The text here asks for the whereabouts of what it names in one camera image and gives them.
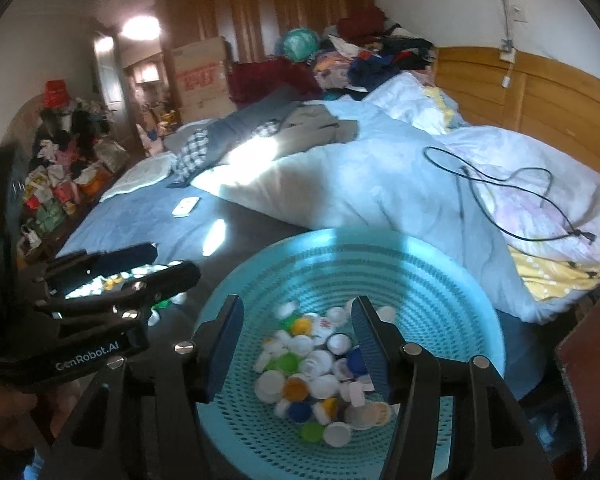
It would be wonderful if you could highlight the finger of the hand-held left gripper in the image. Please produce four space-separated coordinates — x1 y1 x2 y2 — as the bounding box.
45 242 159 297
35 260 202 320

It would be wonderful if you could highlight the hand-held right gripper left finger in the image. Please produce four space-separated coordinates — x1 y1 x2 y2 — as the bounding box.
45 294 246 480

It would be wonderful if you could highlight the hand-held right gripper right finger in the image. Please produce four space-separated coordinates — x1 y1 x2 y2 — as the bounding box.
351 294 556 480

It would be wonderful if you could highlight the large pile of bottle caps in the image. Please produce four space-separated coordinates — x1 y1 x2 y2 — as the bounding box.
65 260 191 328

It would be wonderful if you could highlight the small heap of bottle caps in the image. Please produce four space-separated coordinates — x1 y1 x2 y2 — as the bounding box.
252 297 398 448

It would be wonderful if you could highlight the teal perforated plastic basket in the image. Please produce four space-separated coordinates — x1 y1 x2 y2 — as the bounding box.
192 228 506 480

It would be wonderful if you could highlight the person's left hand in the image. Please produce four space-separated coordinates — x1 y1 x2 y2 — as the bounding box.
0 381 83 463

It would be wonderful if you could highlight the grey-blue bed sheet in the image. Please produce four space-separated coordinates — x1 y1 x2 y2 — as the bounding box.
50 180 311 291

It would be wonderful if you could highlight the small white flat device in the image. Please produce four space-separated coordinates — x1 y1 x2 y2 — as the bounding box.
172 198 201 218

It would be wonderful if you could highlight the white lace pillow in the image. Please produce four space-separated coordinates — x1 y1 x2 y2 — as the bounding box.
99 152 178 202

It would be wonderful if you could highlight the heap of bags and clothes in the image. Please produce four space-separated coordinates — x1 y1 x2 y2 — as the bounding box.
17 77 131 241

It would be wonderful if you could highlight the plaid shirt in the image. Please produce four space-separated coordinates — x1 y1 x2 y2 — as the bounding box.
167 120 281 188

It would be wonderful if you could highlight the light blue duvet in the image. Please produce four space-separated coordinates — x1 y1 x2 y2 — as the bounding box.
200 100 536 323

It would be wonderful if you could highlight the cardboard box with red print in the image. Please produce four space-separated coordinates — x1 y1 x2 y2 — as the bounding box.
170 36 236 123

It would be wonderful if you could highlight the yellow dotted sheet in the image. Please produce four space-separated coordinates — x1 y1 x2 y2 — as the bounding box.
509 245 600 306

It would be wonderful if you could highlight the grey jacket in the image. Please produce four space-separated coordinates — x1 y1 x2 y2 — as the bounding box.
279 104 360 145

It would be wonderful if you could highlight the maroon blanket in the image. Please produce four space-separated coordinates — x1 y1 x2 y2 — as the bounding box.
227 57 323 111

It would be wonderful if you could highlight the dark brown nightstand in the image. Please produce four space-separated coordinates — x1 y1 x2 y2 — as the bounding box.
555 280 600 461

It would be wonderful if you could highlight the ceiling lamp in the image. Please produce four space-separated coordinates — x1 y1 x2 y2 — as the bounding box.
120 16 161 41

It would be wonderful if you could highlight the teal plastic bag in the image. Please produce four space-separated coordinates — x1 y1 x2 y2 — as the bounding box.
280 27 321 63

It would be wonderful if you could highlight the white quilt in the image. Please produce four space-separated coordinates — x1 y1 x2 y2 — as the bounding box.
365 71 600 261

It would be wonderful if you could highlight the brown wooden wardrobe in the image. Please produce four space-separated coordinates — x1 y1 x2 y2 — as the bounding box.
152 0 376 61

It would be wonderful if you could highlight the heap of mixed clothes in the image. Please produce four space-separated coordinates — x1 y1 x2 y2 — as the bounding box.
312 7 438 101

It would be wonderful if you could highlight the wooden headboard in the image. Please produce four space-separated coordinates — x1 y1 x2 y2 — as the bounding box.
432 46 600 186

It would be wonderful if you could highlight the black cable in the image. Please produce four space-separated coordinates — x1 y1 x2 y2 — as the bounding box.
424 146 597 246

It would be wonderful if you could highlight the grey wall conduit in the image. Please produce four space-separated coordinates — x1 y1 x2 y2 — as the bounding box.
492 0 518 61

